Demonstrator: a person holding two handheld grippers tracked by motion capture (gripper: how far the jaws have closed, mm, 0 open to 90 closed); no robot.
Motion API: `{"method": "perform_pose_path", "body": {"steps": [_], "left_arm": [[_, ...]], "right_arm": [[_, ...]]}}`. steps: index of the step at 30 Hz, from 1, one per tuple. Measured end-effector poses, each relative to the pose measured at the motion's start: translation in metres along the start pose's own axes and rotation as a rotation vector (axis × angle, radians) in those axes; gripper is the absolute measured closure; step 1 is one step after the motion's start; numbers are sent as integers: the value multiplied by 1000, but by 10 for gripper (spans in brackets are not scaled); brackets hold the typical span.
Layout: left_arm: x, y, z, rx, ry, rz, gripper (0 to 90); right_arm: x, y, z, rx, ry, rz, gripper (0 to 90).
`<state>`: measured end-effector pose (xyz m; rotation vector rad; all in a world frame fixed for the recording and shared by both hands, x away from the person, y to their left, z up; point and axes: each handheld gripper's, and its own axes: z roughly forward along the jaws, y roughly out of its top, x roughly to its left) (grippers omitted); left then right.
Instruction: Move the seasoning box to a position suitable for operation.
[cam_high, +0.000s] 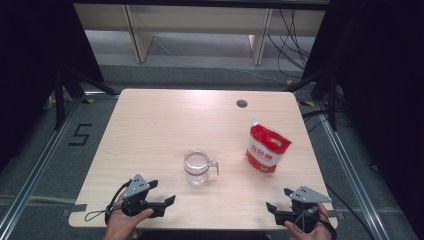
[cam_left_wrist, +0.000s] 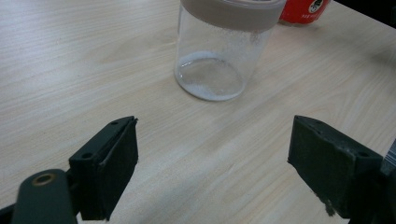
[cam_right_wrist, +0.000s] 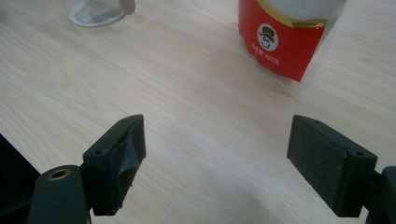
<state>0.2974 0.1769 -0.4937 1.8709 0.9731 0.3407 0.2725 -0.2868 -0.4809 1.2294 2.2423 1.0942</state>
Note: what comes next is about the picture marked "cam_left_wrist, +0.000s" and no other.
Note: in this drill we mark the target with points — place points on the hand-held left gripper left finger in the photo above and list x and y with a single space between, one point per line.
106 174

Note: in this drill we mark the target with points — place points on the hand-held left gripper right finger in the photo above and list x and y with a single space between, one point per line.
330 168

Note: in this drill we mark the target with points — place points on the white bag with red label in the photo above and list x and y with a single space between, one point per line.
300 11

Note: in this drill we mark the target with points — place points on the clear jar with beige lid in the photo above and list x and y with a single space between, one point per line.
218 46

